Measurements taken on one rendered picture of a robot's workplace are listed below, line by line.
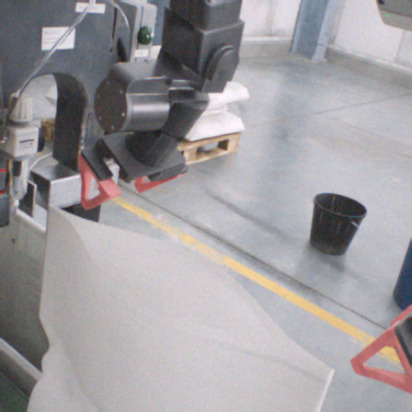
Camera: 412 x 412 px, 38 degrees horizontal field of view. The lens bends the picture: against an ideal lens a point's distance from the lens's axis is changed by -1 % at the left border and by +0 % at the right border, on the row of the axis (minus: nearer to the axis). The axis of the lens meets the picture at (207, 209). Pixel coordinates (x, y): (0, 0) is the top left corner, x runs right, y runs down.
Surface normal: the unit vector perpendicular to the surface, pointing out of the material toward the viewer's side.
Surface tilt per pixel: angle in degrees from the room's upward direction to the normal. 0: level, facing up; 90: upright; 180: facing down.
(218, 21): 102
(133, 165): 29
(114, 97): 88
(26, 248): 90
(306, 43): 90
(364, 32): 90
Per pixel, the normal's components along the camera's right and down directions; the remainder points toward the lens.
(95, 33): 0.76, 0.39
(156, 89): 0.63, 0.59
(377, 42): -0.62, 0.22
